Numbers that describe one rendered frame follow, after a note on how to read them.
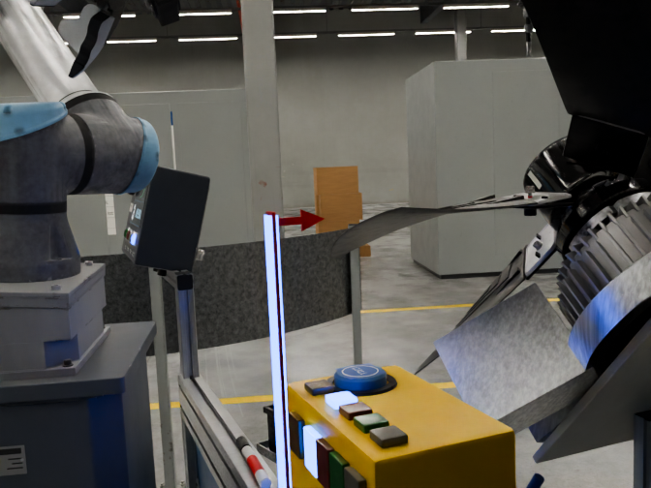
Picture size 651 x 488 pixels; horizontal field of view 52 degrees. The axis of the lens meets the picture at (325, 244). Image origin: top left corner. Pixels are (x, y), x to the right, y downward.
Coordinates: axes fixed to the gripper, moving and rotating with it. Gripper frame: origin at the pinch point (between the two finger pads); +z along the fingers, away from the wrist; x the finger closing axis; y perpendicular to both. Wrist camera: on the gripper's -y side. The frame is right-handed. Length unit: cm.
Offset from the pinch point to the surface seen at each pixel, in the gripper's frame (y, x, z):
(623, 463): -174, -201, -39
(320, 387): -45, 21, 20
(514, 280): -63, -18, -10
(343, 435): -47, 27, 23
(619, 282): -67, 6, -6
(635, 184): -67, -1, -22
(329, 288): -36, -221, -45
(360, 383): -47, 21, 18
